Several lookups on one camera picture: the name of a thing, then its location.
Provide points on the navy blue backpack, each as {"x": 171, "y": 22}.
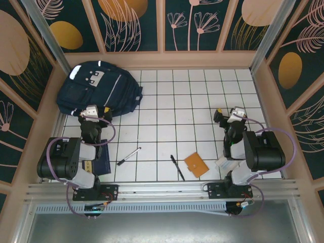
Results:
{"x": 101, "y": 86}

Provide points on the navy blue notebook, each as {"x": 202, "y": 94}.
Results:
{"x": 102, "y": 162}

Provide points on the clear plastic pencil case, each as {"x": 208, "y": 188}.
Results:
{"x": 225, "y": 164}

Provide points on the tan leather wallet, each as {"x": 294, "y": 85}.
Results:
{"x": 196, "y": 164}

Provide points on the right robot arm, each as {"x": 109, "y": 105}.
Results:
{"x": 265, "y": 152}

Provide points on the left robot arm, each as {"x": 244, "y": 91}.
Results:
{"x": 63, "y": 157}

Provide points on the silver pen with black cap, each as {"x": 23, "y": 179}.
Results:
{"x": 129, "y": 156}

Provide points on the grey metal sheet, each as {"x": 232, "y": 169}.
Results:
{"x": 162, "y": 230}

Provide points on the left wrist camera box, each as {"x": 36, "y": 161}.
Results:
{"x": 89, "y": 112}

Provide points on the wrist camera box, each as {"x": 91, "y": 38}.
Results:
{"x": 236, "y": 112}
{"x": 89, "y": 112}

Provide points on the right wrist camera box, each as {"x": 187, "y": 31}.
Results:
{"x": 236, "y": 112}

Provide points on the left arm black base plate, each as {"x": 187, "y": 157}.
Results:
{"x": 111, "y": 191}

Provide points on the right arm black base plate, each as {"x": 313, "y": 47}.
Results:
{"x": 215, "y": 191}

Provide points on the aluminium corner post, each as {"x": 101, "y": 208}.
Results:
{"x": 49, "y": 38}
{"x": 272, "y": 38}

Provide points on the aluminium mounting rail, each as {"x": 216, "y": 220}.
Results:
{"x": 162, "y": 189}

